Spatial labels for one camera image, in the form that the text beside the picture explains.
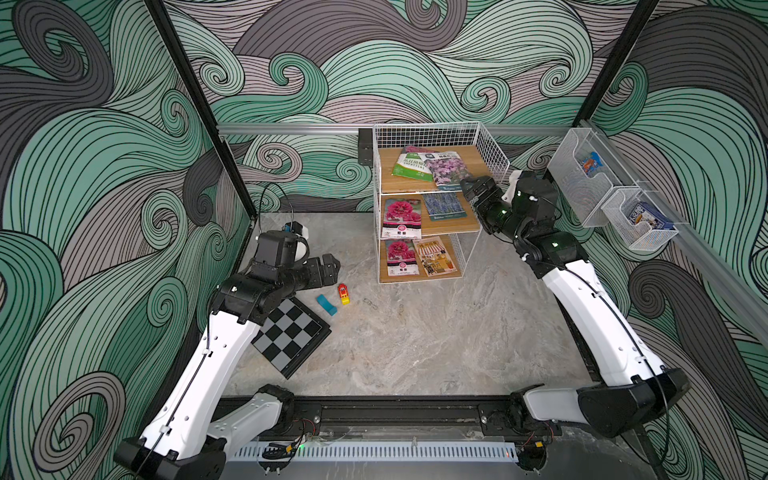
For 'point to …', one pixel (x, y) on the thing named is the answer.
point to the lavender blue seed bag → (444, 206)
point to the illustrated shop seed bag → (434, 256)
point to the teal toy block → (325, 303)
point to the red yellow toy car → (344, 294)
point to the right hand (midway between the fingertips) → (470, 192)
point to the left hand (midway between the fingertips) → (323, 263)
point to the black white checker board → (291, 333)
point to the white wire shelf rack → (426, 227)
